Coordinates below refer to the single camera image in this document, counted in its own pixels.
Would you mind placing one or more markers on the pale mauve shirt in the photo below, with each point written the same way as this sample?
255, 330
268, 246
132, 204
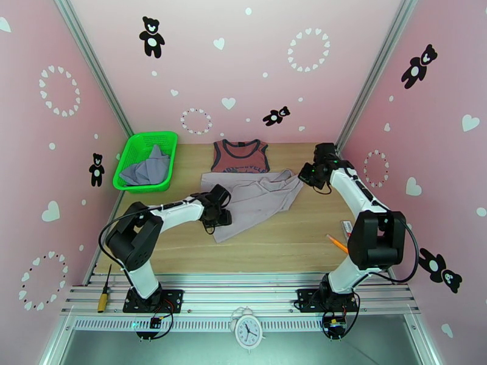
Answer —
258, 204

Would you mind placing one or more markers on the red tank top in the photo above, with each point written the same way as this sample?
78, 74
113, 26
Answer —
239, 156

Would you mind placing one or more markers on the grey blue cloth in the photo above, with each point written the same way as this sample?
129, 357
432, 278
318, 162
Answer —
146, 172

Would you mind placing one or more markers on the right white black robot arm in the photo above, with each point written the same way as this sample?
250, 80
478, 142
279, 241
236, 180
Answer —
376, 238

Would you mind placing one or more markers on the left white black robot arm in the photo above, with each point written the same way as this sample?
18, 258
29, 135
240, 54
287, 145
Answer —
133, 238

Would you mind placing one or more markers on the white red eraser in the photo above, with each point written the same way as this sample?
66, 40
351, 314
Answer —
347, 227

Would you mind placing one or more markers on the orange pencil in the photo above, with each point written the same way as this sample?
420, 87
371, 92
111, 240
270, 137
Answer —
338, 244

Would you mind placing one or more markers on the green plastic basket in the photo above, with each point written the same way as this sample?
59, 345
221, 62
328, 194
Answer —
129, 155

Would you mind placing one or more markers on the white alarm clock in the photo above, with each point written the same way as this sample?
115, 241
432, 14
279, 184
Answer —
248, 329

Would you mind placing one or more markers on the small black circuit board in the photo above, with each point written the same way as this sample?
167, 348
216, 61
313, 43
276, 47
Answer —
154, 322

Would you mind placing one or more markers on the black yellow circuit board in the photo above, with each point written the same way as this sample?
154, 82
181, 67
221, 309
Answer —
334, 325

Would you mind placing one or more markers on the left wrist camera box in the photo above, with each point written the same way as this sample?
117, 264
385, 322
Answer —
220, 193

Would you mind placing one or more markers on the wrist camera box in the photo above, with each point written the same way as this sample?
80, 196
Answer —
220, 193
325, 151

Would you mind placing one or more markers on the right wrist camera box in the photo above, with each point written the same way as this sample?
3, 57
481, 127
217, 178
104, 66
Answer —
325, 151

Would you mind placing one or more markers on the aluminium rail base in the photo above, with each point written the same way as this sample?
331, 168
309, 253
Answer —
243, 297

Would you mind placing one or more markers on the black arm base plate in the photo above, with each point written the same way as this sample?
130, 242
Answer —
171, 299
306, 299

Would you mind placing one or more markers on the aluminium frame post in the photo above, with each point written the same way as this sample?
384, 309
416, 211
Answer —
95, 67
374, 71

